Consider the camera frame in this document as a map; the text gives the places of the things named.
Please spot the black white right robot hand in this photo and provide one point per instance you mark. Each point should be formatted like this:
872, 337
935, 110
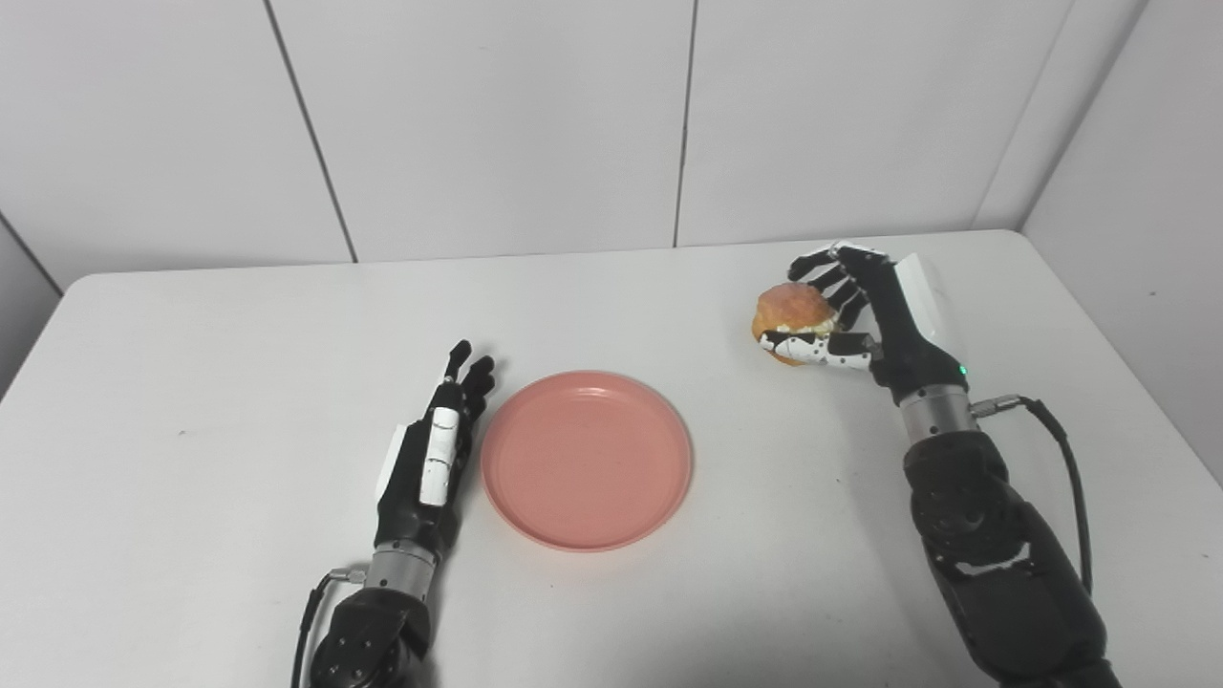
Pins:
903, 325

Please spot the golden cream puff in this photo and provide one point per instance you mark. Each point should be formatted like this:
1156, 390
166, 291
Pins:
791, 306

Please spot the pink round plate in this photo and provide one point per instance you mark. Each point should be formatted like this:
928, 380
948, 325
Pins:
588, 459

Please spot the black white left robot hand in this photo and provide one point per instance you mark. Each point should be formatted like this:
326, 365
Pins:
406, 506

